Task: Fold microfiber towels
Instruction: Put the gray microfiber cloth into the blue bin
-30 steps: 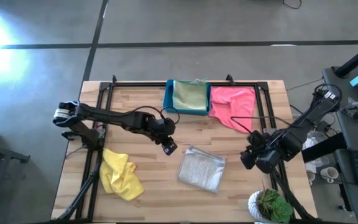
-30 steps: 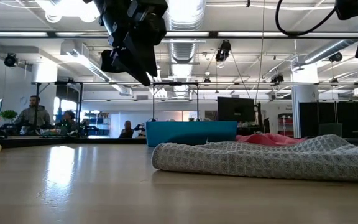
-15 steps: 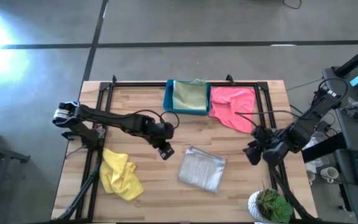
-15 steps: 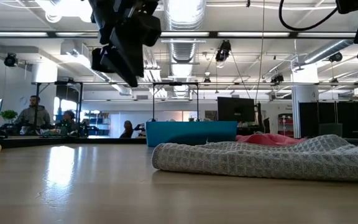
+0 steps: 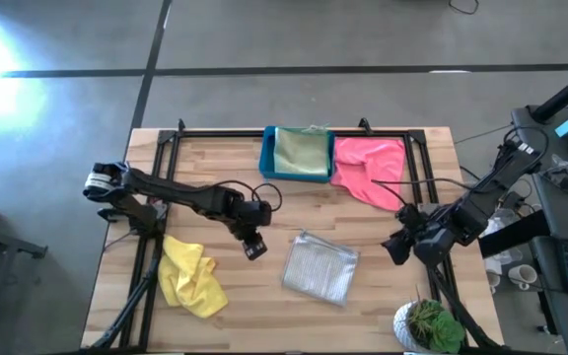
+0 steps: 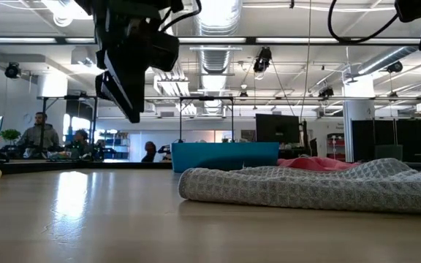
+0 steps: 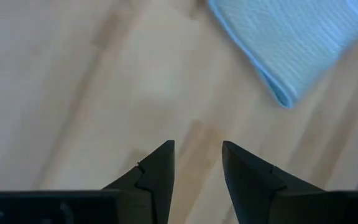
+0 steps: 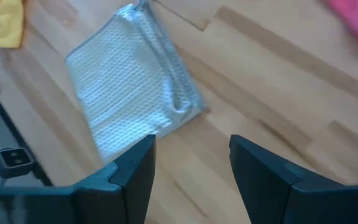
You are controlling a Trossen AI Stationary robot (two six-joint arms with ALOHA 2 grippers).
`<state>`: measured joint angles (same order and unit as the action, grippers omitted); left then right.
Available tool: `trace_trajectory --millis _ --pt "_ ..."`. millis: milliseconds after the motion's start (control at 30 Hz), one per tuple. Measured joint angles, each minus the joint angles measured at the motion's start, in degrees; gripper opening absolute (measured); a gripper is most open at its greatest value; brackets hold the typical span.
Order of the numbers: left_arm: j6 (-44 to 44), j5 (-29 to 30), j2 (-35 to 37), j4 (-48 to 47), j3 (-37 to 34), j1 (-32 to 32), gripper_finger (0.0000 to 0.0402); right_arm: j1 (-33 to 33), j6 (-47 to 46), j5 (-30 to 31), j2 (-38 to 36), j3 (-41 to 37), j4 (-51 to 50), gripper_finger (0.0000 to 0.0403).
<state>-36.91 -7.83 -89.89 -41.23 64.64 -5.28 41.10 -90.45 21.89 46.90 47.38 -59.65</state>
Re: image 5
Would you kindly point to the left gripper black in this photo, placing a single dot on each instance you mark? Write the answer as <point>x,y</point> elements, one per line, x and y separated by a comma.
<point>254,245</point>

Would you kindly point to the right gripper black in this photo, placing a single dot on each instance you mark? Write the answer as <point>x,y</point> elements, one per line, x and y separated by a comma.
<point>398,247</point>

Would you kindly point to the grey microfiber towel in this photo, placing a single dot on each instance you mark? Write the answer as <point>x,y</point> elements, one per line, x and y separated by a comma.
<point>321,268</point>

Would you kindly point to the yellow microfiber towel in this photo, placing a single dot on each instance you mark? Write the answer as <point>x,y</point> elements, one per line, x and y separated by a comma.
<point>190,281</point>

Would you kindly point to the pink microfiber towel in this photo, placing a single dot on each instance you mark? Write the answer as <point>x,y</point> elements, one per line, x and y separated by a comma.
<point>368,167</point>

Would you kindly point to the sage green microfiber towel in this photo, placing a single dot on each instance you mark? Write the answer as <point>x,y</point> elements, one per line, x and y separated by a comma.
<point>301,153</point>

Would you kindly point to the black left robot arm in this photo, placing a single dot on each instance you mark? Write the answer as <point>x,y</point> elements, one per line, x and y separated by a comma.
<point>190,194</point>

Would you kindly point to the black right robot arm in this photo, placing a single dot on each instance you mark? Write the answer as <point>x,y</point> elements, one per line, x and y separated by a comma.
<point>481,207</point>

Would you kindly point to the succulent in white pot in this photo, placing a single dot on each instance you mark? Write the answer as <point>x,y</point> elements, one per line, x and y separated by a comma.
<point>432,328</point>

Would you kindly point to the blue plastic bin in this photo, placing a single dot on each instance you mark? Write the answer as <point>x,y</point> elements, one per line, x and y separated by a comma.
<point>266,158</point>

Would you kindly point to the clear plastic bag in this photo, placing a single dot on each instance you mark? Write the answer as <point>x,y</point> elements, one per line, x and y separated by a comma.
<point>491,227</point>

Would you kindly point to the white mug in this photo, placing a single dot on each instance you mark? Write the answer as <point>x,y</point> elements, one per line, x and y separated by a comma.
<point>523,276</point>
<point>492,281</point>

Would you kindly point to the black desk support bar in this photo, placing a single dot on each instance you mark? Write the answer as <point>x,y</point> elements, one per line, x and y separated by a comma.
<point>511,236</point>

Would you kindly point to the black power adapter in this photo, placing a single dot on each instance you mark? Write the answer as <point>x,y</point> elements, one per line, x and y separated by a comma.
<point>513,201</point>

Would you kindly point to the dark grey desk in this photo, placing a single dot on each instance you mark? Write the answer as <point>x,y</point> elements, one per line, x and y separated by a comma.
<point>535,163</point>

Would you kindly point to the black monitor pole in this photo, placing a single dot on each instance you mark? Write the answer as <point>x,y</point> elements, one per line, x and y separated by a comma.
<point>565,93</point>

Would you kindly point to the grey camera device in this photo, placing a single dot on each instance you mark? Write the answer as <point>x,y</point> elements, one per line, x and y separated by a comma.
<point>365,127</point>

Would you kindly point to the black frame clamp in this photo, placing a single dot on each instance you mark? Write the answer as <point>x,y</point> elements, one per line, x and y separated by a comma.
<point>181,125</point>

